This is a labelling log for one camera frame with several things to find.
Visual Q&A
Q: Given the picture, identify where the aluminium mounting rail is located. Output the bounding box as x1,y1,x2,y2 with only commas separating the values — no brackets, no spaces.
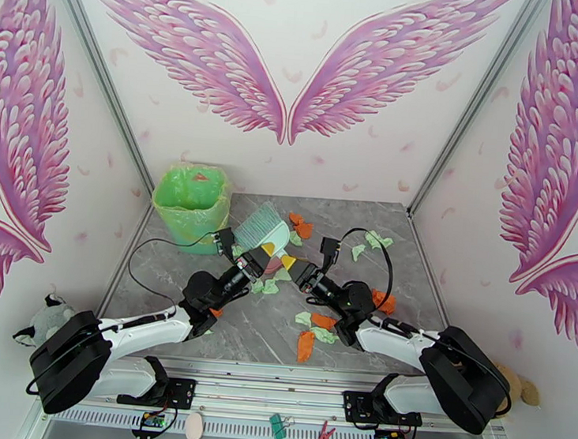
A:
32,347,513,439

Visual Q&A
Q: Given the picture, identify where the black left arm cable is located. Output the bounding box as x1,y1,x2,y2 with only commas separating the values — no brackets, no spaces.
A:
125,224,220,311

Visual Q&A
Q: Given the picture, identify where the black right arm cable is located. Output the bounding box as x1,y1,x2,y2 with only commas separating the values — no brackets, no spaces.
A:
334,226,398,310

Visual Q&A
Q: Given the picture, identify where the green hand brush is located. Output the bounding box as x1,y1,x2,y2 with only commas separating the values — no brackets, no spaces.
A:
231,200,294,258

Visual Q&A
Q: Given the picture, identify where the brown plush toy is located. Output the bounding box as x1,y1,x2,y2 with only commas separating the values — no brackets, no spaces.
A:
490,362,545,409

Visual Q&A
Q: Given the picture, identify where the green bin with plastic bag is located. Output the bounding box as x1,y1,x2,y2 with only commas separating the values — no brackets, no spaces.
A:
148,161,235,259

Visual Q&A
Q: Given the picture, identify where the aluminium frame post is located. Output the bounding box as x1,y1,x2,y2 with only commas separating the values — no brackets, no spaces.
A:
407,0,554,226
28,0,170,194

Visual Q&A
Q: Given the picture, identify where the grey and white plush toy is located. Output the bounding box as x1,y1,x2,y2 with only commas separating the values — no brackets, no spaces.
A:
12,291,80,352

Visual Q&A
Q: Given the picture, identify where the beige egg-shaped object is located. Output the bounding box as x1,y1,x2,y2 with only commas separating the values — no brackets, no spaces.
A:
183,412,206,439

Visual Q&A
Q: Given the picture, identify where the green binder clip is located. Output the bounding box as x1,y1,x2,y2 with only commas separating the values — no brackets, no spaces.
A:
268,412,292,439

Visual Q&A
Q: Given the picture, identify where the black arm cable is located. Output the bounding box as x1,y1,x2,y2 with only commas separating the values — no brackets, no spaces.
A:
125,224,220,311
334,226,398,310

